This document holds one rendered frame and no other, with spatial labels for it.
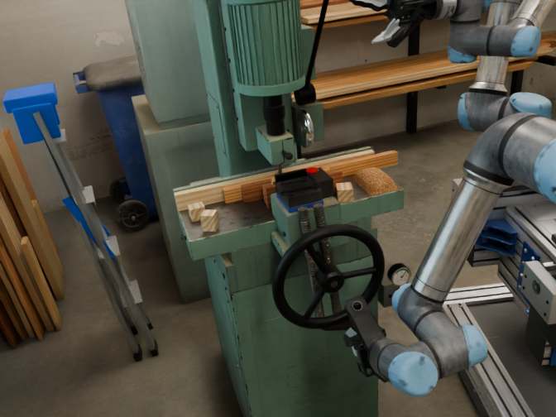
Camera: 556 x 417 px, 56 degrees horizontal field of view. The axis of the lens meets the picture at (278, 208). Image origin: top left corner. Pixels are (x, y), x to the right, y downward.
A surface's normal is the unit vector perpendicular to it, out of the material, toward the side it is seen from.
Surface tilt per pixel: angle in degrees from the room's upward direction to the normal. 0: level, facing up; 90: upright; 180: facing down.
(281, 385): 90
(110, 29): 90
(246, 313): 90
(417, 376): 61
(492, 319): 0
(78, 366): 0
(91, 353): 0
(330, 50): 90
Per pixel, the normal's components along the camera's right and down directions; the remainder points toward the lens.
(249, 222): -0.09, -0.88
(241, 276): 0.31, 0.43
